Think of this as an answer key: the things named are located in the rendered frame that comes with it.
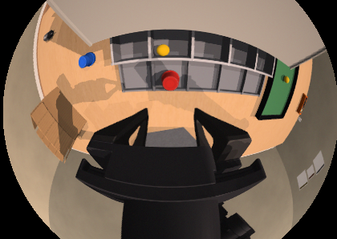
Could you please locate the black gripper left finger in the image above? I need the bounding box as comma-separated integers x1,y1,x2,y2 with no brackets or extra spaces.
91,108,148,146

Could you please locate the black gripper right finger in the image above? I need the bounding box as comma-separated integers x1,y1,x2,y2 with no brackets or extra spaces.
193,107,252,164

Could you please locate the orange digital multimeter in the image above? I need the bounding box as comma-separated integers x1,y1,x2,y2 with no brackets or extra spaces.
297,93,307,115

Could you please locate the green tray with black rim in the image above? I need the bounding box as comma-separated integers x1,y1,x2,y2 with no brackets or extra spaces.
255,58,299,120

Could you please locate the blue round disc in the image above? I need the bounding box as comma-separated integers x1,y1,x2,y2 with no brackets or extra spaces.
79,52,95,68

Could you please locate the red plug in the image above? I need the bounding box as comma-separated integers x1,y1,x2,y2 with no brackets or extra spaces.
161,71,179,91

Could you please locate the grey slanted panel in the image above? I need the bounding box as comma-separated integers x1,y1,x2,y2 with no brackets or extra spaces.
46,0,327,97

